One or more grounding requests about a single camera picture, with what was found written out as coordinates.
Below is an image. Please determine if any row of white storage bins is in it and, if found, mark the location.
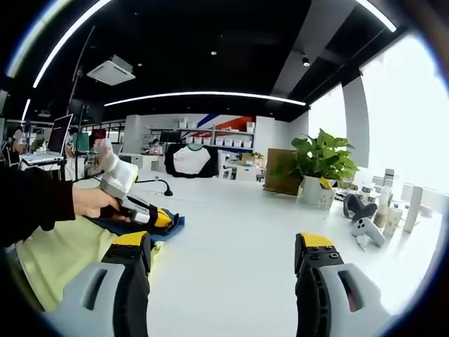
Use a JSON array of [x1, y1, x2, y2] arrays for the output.
[[178, 119, 254, 148]]

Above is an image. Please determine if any clear bottle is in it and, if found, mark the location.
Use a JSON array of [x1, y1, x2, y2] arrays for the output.
[[373, 185, 392, 229]]

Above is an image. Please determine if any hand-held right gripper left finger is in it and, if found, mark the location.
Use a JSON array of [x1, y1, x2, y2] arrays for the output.
[[43, 230, 152, 337]]

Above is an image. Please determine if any curved ceiling light strip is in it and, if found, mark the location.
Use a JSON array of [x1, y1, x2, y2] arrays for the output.
[[33, 0, 397, 88]]

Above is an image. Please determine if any black table cable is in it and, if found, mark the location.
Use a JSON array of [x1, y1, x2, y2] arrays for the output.
[[138, 178, 175, 197]]

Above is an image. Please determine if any black stand pole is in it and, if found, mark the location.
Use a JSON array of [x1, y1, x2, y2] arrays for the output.
[[68, 26, 96, 120]]

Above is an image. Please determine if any white storage shelf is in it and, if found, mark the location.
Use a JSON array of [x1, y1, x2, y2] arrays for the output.
[[147, 119, 255, 150]]

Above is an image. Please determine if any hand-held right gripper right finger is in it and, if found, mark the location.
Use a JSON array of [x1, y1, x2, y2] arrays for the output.
[[295, 232, 392, 337]]

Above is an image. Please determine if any black hanging screen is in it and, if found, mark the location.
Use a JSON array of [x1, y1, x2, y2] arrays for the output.
[[69, 98, 105, 122]]

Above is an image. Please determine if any black and white shirt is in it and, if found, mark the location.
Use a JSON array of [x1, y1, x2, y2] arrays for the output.
[[164, 143, 220, 179]]

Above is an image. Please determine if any yellow-green garment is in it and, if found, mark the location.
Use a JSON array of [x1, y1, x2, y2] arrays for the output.
[[15, 213, 166, 313]]

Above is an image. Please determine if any green potted plant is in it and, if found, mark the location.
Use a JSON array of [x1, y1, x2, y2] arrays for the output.
[[290, 128, 359, 211]]

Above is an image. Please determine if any white handheld controller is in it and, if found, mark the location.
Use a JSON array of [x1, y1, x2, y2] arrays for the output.
[[351, 217, 386, 249]]

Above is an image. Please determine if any brown board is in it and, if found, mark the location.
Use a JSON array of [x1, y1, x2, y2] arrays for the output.
[[263, 147, 302, 194]]

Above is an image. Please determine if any beige cup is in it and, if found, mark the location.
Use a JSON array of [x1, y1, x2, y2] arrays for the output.
[[384, 206, 403, 239]]

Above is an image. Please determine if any ceiling air conditioner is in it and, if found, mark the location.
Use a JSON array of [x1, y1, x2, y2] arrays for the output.
[[86, 59, 136, 87]]

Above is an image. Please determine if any straight ceiling light strip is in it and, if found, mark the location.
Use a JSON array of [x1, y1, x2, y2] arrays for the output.
[[104, 91, 307, 107]]

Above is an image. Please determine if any white laptop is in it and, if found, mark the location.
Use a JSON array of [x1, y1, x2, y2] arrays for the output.
[[20, 113, 74, 164]]

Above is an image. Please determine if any blue garment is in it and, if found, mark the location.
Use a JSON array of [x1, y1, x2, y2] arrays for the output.
[[86, 209, 186, 243]]

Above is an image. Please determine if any white cabinet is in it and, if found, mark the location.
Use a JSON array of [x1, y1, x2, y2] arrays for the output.
[[122, 154, 159, 173]]

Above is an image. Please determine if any person's left hand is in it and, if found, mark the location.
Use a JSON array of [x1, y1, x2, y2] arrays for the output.
[[72, 185, 122, 220]]

